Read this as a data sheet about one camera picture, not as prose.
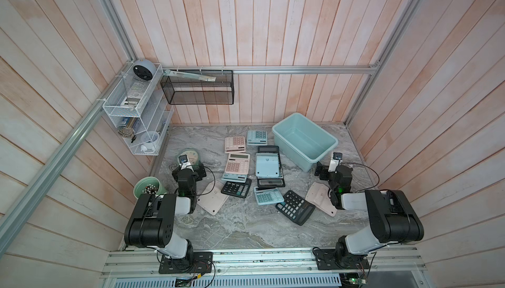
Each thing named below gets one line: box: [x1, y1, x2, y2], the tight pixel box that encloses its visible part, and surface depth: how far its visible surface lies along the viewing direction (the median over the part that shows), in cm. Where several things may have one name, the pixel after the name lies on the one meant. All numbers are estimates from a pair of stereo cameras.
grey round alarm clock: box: [132, 59, 157, 81], surface depth 83 cm
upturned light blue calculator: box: [255, 152, 282, 179], surface depth 100 cm
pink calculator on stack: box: [224, 153, 251, 175], surface depth 100 cm
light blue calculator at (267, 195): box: [253, 186, 285, 206], surface depth 88 cm
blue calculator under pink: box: [220, 172, 248, 183], surface depth 95 cm
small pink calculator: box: [224, 136, 246, 154], surface depth 109 cm
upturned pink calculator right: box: [305, 181, 338, 217], surface depth 90 cm
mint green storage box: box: [271, 112, 339, 172], surface depth 104 cm
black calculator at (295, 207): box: [275, 190, 316, 227], surface depth 87 cm
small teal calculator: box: [247, 130, 268, 146], surface depth 113 cm
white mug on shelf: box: [140, 130, 160, 154], surface depth 92 cm
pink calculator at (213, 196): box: [196, 180, 230, 216], surface depth 89 cm
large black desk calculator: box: [256, 145, 286, 189], surface depth 95 cm
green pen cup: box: [133, 176, 168, 199], surface depth 81 cm
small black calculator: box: [220, 178, 252, 199], surface depth 90 cm
